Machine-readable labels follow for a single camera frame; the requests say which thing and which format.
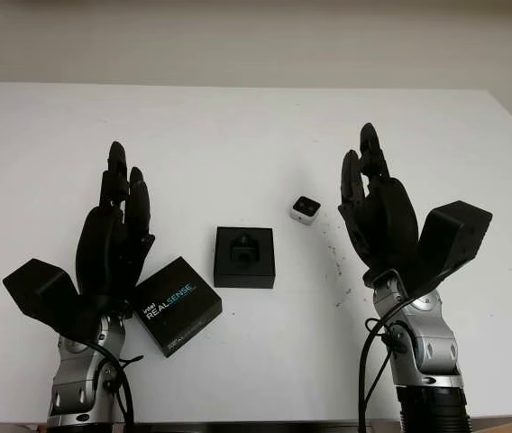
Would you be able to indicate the black RealSense box lid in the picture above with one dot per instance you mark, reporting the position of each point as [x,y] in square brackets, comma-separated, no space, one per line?
[179,306]

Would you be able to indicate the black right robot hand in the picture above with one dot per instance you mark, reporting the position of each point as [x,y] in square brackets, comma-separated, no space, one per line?
[386,225]

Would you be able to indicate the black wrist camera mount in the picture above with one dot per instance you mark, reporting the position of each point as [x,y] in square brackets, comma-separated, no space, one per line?
[39,288]
[454,234]

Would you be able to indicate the small silver depth camera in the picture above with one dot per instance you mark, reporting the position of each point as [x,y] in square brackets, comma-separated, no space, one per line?
[305,208]

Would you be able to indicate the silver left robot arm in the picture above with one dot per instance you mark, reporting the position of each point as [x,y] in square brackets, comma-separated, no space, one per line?
[75,379]

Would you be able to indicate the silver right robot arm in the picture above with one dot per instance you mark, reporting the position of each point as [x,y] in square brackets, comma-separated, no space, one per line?
[432,352]

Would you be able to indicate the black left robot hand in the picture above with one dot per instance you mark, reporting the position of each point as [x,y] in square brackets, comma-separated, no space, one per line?
[103,252]

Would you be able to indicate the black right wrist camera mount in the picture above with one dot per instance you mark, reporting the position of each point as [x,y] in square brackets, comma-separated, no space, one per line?
[454,234]

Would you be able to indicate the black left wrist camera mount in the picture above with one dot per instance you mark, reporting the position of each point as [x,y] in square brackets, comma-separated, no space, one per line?
[39,288]

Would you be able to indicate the black camera box base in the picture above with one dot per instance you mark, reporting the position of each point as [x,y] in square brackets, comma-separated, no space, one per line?
[226,275]

